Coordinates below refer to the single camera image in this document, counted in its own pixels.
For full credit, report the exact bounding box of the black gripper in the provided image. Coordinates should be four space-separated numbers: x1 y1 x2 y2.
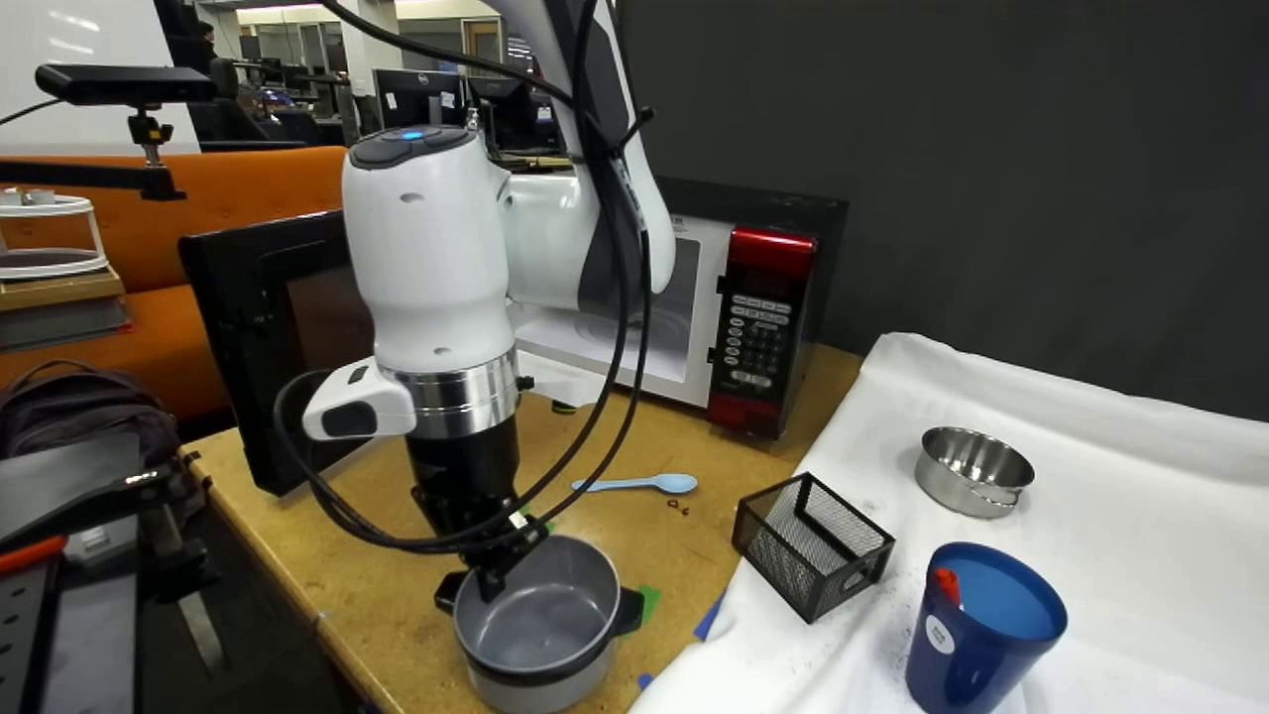
402 415 551 608

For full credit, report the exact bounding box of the gray dish with black handles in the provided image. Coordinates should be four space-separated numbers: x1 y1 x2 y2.
432 530 646 714

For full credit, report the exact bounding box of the red and black microwave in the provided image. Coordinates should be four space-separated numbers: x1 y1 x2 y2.
173 174 847 498

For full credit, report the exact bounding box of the light blue plastic spoon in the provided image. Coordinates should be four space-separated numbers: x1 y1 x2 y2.
568 473 703 502

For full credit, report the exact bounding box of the black tripod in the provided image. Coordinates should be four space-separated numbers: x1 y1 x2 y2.
0 439 229 714

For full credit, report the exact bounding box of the orange sofa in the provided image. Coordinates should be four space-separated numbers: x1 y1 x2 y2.
0 143 350 426

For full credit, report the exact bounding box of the black bag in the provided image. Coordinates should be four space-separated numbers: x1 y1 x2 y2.
0 361 184 468

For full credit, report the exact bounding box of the blue plastic cup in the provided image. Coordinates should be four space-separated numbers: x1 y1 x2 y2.
903 539 1071 714

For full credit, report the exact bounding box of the small stainless steel bowl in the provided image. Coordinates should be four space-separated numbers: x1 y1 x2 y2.
913 426 1040 522

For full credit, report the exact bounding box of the stack of books and trays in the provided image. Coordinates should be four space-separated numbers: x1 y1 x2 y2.
0 185 135 352

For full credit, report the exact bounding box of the black backdrop curtain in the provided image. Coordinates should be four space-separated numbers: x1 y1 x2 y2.
608 0 1269 426

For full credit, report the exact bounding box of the white cloth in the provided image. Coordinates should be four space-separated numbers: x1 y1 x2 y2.
630 329 1269 714

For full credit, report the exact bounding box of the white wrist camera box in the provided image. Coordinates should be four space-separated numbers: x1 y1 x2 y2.
299 352 419 444

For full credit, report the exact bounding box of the black wire mesh basket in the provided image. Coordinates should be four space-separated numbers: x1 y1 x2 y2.
728 473 900 632

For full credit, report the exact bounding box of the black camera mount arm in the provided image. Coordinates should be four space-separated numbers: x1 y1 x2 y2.
0 106 192 208

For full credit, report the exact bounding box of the black bar camera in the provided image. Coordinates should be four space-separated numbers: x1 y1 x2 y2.
33 58 223 111

